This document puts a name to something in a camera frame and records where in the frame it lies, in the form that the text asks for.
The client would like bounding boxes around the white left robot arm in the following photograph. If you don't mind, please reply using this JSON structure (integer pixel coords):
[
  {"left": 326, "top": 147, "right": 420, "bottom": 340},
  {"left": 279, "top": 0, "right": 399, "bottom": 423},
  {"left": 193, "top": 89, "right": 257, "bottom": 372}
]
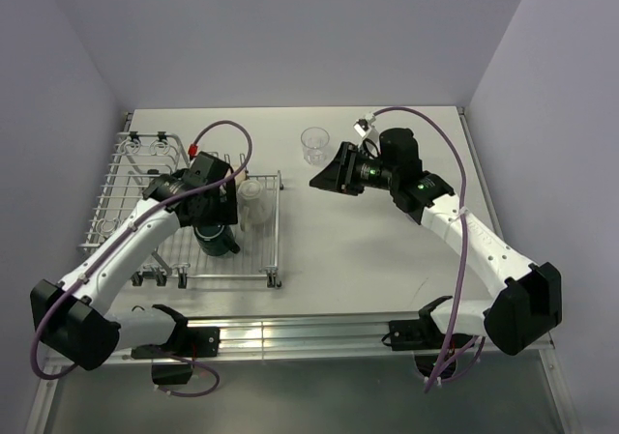
[{"left": 30, "top": 152, "right": 243, "bottom": 379}]

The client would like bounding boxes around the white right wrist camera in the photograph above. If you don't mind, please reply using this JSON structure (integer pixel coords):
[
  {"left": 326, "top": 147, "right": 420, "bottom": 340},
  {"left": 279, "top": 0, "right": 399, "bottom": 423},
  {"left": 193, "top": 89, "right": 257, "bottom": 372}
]
[{"left": 353, "top": 113, "right": 379, "bottom": 144}]

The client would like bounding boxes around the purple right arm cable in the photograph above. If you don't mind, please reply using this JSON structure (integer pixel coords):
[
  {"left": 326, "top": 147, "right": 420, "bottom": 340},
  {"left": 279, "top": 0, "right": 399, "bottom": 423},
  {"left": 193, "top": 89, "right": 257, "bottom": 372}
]
[{"left": 423, "top": 106, "right": 487, "bottom": 394}]

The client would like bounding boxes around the aluminium rail frame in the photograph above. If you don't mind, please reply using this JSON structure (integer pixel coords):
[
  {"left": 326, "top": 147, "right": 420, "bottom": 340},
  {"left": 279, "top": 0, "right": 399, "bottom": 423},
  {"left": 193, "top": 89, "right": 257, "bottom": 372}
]
[{"left": 23, "top": 107, "right": 586, "bottom": 434}]

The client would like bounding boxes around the dark green mug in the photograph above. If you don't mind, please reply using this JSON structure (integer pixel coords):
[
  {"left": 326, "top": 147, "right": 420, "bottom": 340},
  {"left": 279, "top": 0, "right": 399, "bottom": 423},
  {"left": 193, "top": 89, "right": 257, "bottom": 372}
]
[{"left": 193, "top": 225, "right": 241, "bottom": 257}]

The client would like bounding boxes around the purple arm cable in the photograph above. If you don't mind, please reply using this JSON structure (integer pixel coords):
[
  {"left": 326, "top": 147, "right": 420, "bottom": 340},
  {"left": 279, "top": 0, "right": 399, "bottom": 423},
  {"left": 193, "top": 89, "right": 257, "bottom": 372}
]
[
  {"left": 28, "top": 120, "right": 253, "bottom": 399},
  {"left": 423, "top": 106, "right": 487, "bottom": 394}
]

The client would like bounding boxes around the white ceramic mug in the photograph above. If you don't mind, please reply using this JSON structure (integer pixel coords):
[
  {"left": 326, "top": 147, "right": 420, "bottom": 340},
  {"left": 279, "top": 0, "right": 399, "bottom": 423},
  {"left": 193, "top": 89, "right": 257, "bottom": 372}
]
[{"left": 237, "top": 179, "right": 272, "bottom": 231}]

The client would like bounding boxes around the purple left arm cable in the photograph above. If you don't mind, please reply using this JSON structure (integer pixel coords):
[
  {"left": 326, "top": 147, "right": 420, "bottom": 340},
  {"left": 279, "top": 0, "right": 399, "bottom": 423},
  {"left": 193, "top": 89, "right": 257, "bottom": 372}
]
[{"left": 28, "top": 120, "right": 253, "bottom": 399}]

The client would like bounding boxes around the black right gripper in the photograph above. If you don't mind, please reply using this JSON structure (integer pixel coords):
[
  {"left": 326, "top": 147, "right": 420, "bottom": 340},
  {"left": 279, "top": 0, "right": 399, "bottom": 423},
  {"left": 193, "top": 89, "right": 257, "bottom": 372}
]
[{"left": 309, "top": 141, "right": 398, "bottom": 196}]

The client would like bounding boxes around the white wire dish rack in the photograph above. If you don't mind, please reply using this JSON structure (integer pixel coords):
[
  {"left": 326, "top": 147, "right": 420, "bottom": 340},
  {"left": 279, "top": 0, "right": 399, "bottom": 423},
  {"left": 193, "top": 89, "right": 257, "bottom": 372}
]
[{"left": 80, "top": 130, "right": 283, "bottom": 289}]

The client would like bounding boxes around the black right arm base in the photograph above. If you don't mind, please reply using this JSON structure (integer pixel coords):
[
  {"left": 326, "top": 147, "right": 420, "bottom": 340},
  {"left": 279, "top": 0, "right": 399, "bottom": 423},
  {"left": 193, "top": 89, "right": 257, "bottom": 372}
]
[{"left": 381, "top": 319, "right": 472, "bottom": 378}]

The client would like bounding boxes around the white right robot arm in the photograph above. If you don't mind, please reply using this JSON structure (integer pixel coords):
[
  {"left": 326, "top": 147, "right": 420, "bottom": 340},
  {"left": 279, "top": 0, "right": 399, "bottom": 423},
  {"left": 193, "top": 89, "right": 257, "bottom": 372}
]
[{"left": 309, "top": 128, "right": 562, "bottom": 356}]

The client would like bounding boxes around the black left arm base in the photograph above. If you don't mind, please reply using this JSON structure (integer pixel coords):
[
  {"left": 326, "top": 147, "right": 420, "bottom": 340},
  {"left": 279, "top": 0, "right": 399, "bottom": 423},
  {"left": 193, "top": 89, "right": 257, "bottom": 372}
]
[{"left": 130, "top": 325, "right": 222, "bottom": 387}]

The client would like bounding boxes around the clear glass tumbler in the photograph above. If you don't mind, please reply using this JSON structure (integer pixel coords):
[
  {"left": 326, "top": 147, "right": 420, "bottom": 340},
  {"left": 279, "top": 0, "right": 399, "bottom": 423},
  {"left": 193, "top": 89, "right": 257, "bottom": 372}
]
[{"left": 300, "top": 127, "right": 330, "bottom": 166}]

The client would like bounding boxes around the cream tumbler with brown band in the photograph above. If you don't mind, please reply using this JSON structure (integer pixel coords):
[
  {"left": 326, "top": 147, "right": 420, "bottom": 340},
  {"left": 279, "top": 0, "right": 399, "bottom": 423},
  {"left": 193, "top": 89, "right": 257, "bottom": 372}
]
[{"left": 227, "top": 165, "right": 249, "bottom": 188}]

